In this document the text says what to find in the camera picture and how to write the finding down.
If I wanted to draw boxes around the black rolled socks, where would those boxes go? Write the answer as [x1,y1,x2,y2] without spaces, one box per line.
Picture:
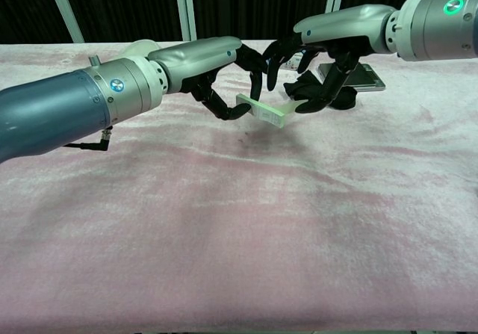
[282,69,358,111]

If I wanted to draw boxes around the black curtain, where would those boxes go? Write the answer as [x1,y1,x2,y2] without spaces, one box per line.
[0,0,478,46]

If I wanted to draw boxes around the black and silver digital scale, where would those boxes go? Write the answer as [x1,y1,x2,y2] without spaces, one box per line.
[317,61,387,93]

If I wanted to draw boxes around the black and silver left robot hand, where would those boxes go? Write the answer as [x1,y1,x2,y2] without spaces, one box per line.
[148,37,268,121]

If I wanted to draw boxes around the pink plush blanket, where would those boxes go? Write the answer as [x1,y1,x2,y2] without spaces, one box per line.
[0,38,478,331]

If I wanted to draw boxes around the slanted white frame post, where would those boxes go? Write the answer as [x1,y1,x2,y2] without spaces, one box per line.
[43,0,85,44]

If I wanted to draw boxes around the double white frame post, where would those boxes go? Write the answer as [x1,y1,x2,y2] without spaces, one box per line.
[173,0,198,42]

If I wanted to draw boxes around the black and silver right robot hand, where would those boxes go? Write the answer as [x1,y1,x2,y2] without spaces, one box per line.
[263,4,397,114]

